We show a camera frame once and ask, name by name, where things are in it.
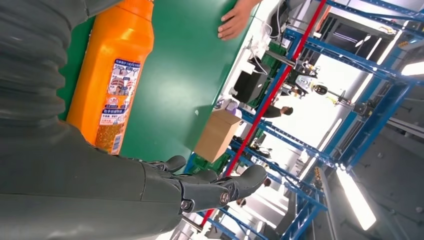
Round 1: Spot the white table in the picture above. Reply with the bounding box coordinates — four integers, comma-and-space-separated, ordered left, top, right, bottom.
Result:
215, 0, 299, 114

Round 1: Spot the white power strip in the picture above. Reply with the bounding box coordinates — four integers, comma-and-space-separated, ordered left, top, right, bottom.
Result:
240, 46, 270, 75

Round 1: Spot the black carry bag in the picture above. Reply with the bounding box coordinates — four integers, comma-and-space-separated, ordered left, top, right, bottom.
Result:
233, 64, 272, 104

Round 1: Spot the clear bag with purple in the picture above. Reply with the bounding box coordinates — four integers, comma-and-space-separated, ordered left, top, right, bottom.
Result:
214, 98, 243, 119

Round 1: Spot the white humanoid robot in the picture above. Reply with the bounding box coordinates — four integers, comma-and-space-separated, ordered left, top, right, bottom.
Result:
294, 64, 354, 107

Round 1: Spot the person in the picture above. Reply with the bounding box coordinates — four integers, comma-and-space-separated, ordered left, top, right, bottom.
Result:
263, 105, 295, 119

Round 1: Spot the brown cardboard box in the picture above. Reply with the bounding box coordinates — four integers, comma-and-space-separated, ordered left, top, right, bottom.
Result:
194, 108, 243, 164

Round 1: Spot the green plastic crate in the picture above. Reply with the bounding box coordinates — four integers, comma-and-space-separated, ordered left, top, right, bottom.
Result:
193, 152, 231, 175

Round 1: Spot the blue metal shelving rack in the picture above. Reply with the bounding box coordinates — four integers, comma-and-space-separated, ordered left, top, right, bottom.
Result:
185, 0, 424, 240

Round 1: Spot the long ceiling light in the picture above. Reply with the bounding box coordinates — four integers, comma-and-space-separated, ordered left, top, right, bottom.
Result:
400, 60, 424, 77
335, 167, 378, 232

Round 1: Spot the red metal post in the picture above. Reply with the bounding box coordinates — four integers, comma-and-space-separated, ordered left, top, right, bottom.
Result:
200, 0, 328, 228

